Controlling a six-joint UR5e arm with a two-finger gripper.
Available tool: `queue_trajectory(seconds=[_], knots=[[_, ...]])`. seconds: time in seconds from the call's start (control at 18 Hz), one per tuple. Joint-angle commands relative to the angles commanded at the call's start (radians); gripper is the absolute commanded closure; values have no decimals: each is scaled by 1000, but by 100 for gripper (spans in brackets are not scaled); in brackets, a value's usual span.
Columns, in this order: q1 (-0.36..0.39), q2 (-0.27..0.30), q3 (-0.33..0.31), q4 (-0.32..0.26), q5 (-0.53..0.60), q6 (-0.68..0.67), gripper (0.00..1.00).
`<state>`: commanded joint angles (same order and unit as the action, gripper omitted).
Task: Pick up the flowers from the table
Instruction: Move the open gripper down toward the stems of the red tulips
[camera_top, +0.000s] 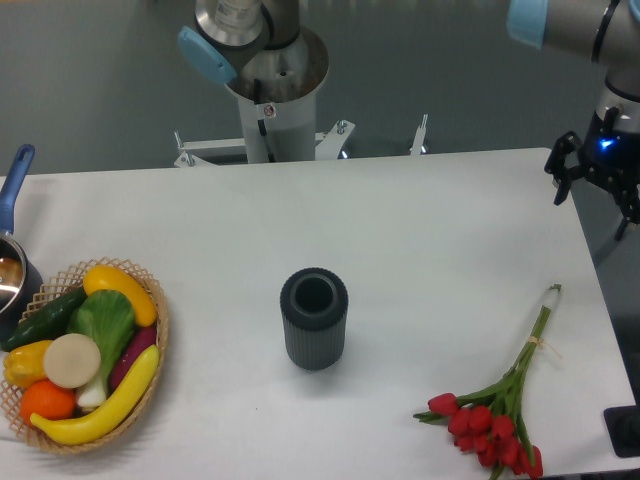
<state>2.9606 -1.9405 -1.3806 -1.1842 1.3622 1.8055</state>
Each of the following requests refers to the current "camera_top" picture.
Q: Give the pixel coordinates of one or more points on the dark grey ribbed vase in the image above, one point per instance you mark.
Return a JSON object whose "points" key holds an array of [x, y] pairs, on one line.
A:
{"points": [[314, 305]]}

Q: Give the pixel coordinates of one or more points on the dark green cucumber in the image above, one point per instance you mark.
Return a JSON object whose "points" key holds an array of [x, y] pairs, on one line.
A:
{"points": [[47, 323]]}

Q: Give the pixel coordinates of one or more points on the grey robot arm with base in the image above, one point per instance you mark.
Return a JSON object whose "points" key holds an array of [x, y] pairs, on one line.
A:
{"points": [[270, 63]]}

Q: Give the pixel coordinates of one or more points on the white metal mounting frame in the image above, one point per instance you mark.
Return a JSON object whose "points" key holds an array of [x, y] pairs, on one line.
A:
{"points": [[333, 144]]}

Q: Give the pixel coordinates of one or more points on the orange fruit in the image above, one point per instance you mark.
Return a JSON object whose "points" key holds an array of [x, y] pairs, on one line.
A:
{"points": [[48, 400]]}

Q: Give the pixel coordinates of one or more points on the yellow banana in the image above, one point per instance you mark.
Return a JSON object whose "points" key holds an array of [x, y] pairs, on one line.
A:
{"points": [[108, 416]]}

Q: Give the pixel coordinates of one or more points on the red tulip bouquet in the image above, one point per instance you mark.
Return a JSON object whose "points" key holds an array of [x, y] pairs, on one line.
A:
{"points": [[489, 422]]}

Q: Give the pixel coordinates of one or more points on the purple sweet potato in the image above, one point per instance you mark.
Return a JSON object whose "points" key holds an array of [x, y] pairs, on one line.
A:
{"points": [[140, 341]]}

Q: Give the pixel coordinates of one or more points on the green bok choy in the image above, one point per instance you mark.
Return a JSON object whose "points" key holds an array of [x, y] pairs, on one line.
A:
{"points": [[106, 317]]}

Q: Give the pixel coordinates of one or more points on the black stand base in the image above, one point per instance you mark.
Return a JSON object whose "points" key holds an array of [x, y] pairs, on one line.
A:
{"points": [[623, 428]]}

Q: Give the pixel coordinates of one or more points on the blue handled saucepan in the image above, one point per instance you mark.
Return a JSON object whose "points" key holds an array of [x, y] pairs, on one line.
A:
{"points": [[20, 280]]}

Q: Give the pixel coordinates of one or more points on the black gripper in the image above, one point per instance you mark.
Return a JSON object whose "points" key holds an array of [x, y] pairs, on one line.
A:
{"points": [[608, 157]]}

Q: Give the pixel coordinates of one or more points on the yellow bell pepper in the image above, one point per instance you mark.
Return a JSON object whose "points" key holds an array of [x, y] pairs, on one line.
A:
{"points": [[24, 366]]}

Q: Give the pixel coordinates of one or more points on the woven wicker basket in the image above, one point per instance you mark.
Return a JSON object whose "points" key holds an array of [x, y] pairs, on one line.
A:
{"points": [[60, 284]]}

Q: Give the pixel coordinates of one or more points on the yellow squash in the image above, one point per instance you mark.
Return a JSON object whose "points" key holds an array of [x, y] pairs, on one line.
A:
{"points": [[106, 277]]}

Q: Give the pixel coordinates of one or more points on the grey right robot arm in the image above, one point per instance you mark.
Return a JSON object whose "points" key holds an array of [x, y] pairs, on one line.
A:
{"points": [[606, 33]]}

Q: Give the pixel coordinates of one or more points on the beige round disc vegetable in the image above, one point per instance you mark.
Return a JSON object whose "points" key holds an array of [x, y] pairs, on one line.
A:
{"points": [[71, 361]]}

